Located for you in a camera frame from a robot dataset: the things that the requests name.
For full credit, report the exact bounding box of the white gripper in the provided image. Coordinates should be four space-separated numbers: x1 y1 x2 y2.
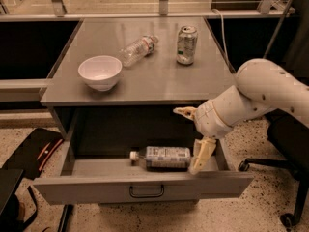
173 100 232 175

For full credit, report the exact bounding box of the blue plastic bottle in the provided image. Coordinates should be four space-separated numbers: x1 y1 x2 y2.
129 146 191 170

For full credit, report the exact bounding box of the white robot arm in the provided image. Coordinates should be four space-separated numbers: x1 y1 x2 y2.
174 59 309 175

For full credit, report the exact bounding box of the grey cabinet with counter top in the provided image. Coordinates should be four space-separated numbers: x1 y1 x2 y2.
39 15 244 140

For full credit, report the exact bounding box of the clear plastic water bottle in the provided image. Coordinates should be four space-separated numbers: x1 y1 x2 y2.
120 35 158 67

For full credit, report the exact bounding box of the grey open top drawer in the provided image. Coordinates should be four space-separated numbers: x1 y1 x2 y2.
34 132 253 205

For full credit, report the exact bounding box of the black office chair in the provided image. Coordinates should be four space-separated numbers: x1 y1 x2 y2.
239 114 309 228

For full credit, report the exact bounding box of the silver soda can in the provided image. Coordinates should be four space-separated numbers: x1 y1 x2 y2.
177 25 198 65

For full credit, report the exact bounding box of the white bowl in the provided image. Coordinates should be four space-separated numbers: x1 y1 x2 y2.
78 55 123 91

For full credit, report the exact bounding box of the black box at left edge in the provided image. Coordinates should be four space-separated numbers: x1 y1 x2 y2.
0 168 23 232

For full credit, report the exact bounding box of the black drawer handle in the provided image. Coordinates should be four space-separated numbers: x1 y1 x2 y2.
129 185 165 199

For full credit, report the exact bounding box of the white cable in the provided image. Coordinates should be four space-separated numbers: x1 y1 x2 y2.
211 8 232 68

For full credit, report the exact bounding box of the grey metal bracket with rod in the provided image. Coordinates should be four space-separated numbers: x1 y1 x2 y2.
263 0 293 59

